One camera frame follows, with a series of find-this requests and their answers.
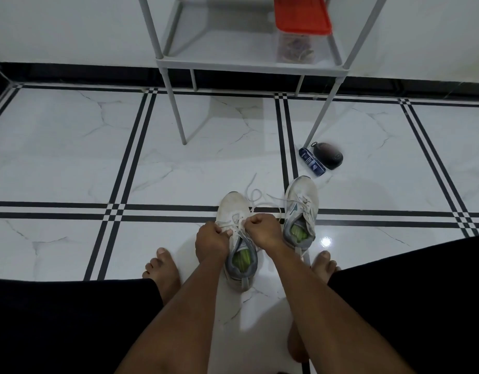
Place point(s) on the person's left hand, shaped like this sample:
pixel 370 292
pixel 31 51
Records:
pixel 212 243

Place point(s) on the person's right hand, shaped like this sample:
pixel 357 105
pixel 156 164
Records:
pixel 264 231

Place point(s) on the grey white shoelace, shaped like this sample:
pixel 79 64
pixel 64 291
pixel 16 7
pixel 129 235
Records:
pixel 301 204
pixel 250 190

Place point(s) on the white grey sneaker shoe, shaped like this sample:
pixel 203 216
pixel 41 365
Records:
pixel 301 186
pixel 231 202

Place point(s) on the clear box with red lid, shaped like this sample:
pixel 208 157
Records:
pixel 297 48

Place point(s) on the clear container with red lid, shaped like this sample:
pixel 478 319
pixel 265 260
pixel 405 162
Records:
pixel 301 13

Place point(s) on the person's right forearm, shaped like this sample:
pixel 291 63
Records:
pixel 340 319

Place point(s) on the person's left forearm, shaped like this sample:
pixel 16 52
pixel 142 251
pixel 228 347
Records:
pixel 177 323

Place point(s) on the person's left foot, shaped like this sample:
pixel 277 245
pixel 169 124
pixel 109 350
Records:
pixel 163 270

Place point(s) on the person's foot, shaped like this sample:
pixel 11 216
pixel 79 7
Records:
pixel 325 264
pixel 163 270

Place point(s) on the person's right foot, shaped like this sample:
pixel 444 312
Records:
pixel 325 264

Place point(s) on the person's right leg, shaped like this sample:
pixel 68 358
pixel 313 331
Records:
pixel 298 344

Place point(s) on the grey metal shelf rack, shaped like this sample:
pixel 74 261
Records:
pixel 251 68

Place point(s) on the black oval polish bottle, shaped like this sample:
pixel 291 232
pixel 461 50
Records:
pixel 328 155

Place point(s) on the black shorts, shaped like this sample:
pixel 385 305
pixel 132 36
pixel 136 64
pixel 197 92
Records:
pixel 430 299

